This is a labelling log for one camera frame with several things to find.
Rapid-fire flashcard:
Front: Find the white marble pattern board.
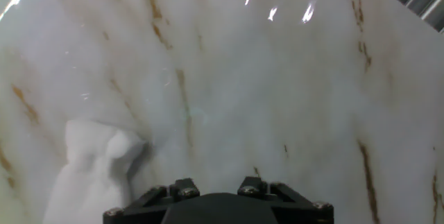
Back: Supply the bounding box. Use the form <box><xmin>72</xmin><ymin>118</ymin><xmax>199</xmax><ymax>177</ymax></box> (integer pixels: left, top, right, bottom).
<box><xmin>0</xmin><ymin>0</ymin><xmax>444</xmax><ymax>224</ymax></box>

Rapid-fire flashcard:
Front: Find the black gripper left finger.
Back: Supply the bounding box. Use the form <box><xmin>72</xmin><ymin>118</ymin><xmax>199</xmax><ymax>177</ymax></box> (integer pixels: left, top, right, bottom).
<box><xmin>103</xmin><ymin>178</ymin><xmax>201</xmax><ymax>224</ymax></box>

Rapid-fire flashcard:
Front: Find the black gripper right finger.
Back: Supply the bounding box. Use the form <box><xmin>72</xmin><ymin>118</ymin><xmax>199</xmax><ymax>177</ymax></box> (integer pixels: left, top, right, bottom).
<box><xmin>237</xmin><ymin>176</ymin><xmax>334</xmax><ymax>224</ymax></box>

